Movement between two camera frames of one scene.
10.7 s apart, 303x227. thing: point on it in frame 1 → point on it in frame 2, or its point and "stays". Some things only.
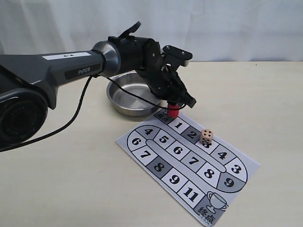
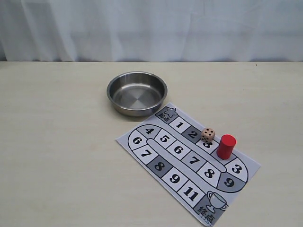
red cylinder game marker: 173,113 → 225,147
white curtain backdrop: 212,30 stays
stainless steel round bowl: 126,104 stays
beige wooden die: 206,136 stays
